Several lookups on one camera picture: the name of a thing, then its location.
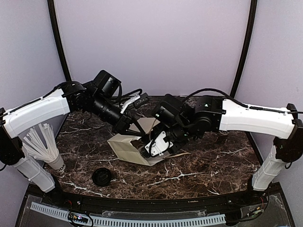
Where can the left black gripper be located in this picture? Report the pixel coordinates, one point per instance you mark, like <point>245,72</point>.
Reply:
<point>122,125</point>

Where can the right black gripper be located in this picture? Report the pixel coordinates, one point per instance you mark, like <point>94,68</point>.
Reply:
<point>174,149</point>

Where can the cream paper bag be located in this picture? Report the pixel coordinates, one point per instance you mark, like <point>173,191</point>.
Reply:
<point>127,147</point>

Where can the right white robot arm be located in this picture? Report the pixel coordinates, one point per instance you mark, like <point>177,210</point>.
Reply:
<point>178,123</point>

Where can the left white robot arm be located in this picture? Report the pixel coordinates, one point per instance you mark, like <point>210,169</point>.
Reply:
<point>65,98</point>

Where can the black plastic cup lid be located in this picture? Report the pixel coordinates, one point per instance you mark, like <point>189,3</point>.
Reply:
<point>101,177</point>

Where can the white cup with straws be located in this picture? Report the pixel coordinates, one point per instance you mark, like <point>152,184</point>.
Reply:
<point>40,143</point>

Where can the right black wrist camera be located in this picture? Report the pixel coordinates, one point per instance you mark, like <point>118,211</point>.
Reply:
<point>167,110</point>

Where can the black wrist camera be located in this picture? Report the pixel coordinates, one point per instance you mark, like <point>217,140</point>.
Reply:
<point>106,82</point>
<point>167,110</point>

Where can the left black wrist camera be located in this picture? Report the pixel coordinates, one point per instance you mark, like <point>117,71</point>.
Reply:
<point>106,82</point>

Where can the white slotted cable duct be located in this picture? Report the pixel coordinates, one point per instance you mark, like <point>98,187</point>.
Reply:
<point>80,219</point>

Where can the left black frame post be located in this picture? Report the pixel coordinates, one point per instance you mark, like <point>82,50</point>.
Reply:
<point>57,39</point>

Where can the black frame post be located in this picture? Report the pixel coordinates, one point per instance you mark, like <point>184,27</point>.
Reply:
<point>57,39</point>
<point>245,47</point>

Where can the right black frame post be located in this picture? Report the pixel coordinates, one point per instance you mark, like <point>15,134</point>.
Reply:
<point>245,47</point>

